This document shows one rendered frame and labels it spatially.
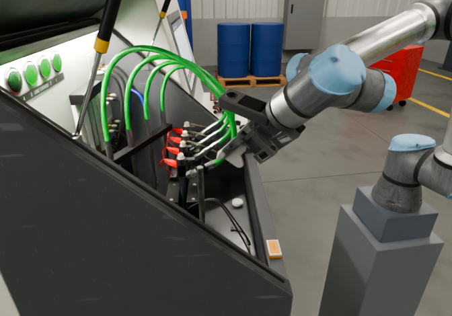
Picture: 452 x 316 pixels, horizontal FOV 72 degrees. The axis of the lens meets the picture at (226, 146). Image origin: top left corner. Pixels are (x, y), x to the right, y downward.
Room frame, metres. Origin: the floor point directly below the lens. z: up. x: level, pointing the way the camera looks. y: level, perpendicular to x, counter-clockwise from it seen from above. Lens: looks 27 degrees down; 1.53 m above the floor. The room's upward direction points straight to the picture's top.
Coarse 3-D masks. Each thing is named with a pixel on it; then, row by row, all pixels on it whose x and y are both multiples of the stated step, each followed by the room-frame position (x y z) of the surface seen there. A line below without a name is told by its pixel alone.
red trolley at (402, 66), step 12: (408, 48) 4.19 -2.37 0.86; (420, 48) 4.32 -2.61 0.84; (384, 60) 4.33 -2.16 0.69; (396, 60) 4.21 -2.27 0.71; (408, 60) 4.19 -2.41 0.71; (384, 72) 4.31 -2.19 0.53; (396, 72) 4.17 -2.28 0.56; (408, 72) 4.23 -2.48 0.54; (396, 84) 4.14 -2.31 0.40; (408, 84) 4.28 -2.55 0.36; (396, 96) 4.14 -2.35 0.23; (408, 96) 4.34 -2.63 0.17
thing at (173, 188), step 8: (192, 152) 1.05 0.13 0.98; (200, 160) 0.99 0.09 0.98; (192, 168) 0.93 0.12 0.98; (176, 184) 0.83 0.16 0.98; (192, 184) 0.83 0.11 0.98; (168, 192) 0.79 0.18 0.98; (176, 192) 0.79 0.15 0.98; (192, 192) 0.79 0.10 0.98; (176, 200) 0.75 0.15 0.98; (192, 200) 0.75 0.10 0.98
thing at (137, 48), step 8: (128, 48) 0.73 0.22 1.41; (136, 48) 0.72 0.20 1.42; (144, 48) 0.72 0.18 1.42; (152, 48) 0.71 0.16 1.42; (160, 48) 0.70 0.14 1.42; (120, 56) 0.74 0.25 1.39; (168, 56) 0.69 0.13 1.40; (176, 56) 0.69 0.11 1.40; (112, 64) 0.75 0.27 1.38; (184, 64) 0.68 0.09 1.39; (192, 72) 0.67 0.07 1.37; (200, 72) 0.67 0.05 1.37; (104, 80) 0.76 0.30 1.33; (208, 80) 0.66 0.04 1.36; (104, 88) 0.77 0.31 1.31; (216, 88) 0.66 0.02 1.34; (104, 96) 0.77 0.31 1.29; (216, 96) 0.65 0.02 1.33; (104, 104) 0.77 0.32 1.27; (104, 112) 0.77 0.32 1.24; (104, 120) 0.77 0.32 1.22; (232, 120) 0.64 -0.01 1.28; (104, 128) 0.77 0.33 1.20; (232, 128) 0.64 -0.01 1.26; (104, 136) 0.77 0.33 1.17; (232, 136) 0.64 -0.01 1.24; (104, 144) 0.78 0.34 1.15; (216, 160) 0.66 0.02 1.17; (224, 160) 0.65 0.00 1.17
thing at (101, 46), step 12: (108, 0) 0.46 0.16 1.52; (120, 0) 0.47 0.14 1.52; (108, 12) 0.46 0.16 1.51; (108, 24) 0.46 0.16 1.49; (96, 36) 0.46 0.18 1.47; (108, 36) 0.46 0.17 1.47; (96, 48) 0.46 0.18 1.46; (96, 60) 0.47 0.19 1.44; (96, 72) 0.47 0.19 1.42; (84, 108) 0.47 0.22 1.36
